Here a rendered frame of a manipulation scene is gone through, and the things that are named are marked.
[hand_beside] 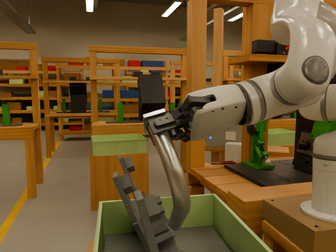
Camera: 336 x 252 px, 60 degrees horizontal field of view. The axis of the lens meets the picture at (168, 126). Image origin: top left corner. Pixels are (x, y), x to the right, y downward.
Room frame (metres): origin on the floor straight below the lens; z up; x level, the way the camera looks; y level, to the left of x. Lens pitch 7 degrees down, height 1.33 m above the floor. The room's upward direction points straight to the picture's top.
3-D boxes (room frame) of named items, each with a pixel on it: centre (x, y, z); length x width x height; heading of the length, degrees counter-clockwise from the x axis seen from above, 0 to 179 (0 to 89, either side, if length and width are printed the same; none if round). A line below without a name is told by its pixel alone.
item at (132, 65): (8.29, 1.52, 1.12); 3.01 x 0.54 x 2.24; 105
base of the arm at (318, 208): (0.93, -0.54, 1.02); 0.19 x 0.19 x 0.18
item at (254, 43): (1.78, -0.58, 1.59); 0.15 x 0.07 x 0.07; 106
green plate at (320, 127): (1.57, -0.87, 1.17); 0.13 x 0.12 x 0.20; 106
